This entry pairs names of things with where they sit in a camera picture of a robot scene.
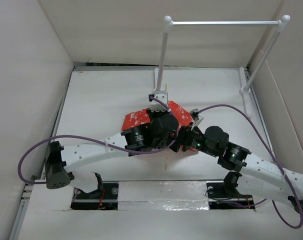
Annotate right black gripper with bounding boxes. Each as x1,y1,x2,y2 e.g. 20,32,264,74
165,121,219,158

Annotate red white tie-dye trousers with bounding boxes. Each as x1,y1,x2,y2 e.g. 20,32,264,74
121,100,193,152

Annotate beige wooden clothes hanger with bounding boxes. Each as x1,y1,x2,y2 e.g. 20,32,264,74
164,84,169,171

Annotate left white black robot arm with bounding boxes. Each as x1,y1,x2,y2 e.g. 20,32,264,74
45,113,179,199

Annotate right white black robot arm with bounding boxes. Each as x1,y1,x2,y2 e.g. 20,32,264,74
170,126,303,214

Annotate white clothes rack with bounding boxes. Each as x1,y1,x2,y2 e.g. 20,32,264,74
152,15,291,117

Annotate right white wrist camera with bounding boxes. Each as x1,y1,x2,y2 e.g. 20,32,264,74
189,108,204,129

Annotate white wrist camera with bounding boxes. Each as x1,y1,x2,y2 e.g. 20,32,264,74
189,108,204,129
148,90,170,112

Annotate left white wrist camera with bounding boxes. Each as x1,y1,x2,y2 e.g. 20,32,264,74
148,90,170,112

